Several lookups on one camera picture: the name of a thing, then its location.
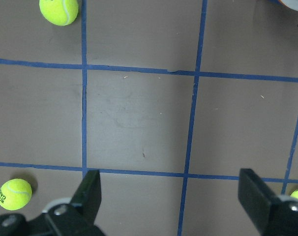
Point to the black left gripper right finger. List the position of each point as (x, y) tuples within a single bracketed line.
[(271, 214)]

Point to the white blue tennis ball can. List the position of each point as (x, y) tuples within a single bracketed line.
[(291, 4)]

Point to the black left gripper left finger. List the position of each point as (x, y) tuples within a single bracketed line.
[(76, 217)]

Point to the front Roland Garros tennis ball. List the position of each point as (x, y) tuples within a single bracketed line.
[(15, 194)]

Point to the tennis ball near left base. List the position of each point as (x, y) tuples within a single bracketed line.
[(59, 12)]

